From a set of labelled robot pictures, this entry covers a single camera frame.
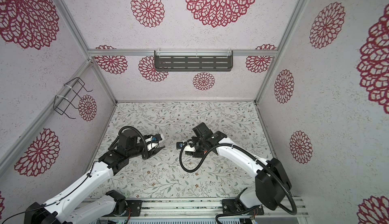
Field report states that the black wire wall basket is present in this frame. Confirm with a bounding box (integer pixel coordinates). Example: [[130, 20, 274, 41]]
[[53, 77, 92, 120]]

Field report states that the black corrugated left cable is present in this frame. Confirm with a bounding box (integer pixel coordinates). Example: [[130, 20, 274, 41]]
[[109, 126, 150, 161]]

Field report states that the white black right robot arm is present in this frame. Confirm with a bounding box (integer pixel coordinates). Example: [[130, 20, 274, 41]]
[[176, 123, 297, 215]]

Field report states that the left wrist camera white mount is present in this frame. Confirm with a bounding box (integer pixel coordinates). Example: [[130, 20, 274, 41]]
[[145, 134, 165, 151]]

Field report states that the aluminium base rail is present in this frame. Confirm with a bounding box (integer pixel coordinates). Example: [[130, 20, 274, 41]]
[[102, 197, 309, 221]]

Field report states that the dark grey wall shelf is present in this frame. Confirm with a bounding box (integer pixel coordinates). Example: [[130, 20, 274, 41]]
[[154, 50, 234, 72]]

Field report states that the thin black left cable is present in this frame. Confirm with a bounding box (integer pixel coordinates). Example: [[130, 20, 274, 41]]
[[0, 161, 99, 224]]

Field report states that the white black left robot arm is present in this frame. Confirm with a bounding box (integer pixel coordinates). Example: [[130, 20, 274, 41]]
[[24, 128, 165, 224]]

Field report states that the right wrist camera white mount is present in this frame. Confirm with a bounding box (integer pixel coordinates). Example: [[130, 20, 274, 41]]
[[176, 141, 196, 152]]

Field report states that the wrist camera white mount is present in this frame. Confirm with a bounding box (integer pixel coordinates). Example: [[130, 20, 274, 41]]
[[176, 141, 196, 152], [145, 134, 165, 151]]

